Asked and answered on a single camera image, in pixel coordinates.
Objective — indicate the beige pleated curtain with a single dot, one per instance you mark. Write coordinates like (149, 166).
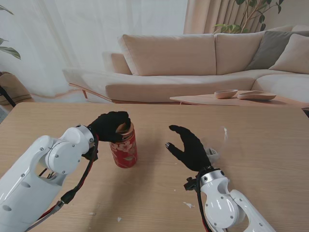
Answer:
(207, 17)

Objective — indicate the clear plastic tea bag pouch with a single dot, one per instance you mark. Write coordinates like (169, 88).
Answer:
(214, 152)

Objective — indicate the tall green leafy plant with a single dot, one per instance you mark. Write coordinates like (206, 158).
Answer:
(248, 14)

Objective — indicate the large white paper scrap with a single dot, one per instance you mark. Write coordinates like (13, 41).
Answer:
(189, 205)

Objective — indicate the beige corner sofa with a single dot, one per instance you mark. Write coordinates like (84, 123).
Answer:
(173, 70)

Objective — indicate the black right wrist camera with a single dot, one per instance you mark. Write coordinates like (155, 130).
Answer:
(190, 184)

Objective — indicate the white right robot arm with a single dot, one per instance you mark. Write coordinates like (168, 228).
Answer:
(224, 205)

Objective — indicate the black stand leg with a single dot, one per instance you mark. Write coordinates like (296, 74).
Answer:
(7, 96)

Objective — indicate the light wooden coffee table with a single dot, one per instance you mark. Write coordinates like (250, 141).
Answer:
(200, 99)

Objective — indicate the green plant with long leaves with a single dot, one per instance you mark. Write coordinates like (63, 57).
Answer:
(10, 51)

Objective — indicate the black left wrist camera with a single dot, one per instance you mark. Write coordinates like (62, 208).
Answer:
(91, 154)

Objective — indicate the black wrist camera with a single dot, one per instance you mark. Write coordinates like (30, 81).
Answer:
(190, 184)
(91, 154)

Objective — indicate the grey sofa cushion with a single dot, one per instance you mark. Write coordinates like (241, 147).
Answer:
(268, 50)

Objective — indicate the red floral tea tin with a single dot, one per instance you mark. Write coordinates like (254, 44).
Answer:
(125, 152)

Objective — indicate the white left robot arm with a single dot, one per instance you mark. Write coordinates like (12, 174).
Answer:
(41, 174)

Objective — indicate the round wooden bowl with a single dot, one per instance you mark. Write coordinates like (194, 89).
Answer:
(225, 94)

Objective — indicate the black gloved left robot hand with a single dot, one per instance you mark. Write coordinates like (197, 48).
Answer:
(108, 126)

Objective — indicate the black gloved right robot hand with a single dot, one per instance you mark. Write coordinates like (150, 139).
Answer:
(193, 152)

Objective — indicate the tan woven basket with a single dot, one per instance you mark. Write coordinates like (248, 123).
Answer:
(13, 87)

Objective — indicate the sheer white curtain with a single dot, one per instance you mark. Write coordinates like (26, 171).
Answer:
(72, 36)

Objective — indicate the beige sofa cushion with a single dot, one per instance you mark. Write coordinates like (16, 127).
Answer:
(293, 56)

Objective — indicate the oblong wooden tray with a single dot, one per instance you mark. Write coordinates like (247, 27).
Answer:
(256, 96)

